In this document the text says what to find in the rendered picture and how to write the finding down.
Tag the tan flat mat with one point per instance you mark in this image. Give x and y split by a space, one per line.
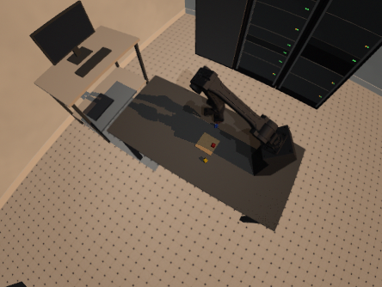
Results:
205 143

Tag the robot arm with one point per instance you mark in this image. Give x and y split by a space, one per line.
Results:
207 81

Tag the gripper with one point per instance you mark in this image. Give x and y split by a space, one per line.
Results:
221 119

